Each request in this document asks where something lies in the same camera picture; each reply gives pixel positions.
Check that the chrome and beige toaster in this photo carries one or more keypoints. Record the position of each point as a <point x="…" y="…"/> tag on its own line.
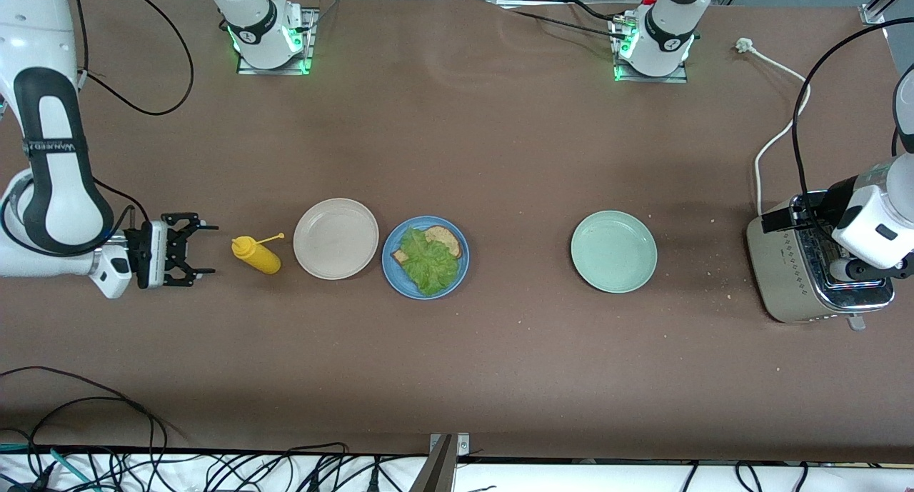
<point x="785" y="285"/>

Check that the blue plate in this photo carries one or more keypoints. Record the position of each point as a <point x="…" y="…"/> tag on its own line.
<point x="396" y="281"/>

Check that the beige plate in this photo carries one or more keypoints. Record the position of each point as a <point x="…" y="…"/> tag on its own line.
<point x="335" y="238"/>

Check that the pale green plate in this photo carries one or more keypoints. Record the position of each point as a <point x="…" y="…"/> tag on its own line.
<point x="614" y="251"/>

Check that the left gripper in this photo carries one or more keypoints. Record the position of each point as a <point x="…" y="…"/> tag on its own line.
<point x="832" y="201"/>

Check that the yellow mustard squeeze bottle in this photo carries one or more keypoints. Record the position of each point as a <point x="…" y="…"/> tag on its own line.
<point x="263" y="258"/>

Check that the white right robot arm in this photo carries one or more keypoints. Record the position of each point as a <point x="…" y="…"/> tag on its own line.
<point x="28" y="28"/>

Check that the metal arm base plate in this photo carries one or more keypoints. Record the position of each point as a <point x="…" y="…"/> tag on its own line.
<point x="275" y="72"/>
<point x="646" y="80"/>

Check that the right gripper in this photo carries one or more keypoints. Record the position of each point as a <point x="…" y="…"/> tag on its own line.
<point x="158" y="252"/>

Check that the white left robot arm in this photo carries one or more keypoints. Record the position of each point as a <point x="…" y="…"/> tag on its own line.
<point x="668" y="28"/>

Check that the green lettuce leaf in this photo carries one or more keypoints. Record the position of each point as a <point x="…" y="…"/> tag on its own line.
<point x="432" y="263"/>

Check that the brown toast bread slice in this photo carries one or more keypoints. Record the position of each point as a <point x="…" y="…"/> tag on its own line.
<point x="446" y="238"/>

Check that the metal table edge bracket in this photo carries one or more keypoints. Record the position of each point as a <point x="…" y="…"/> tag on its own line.
<point x="443" y="463"/>

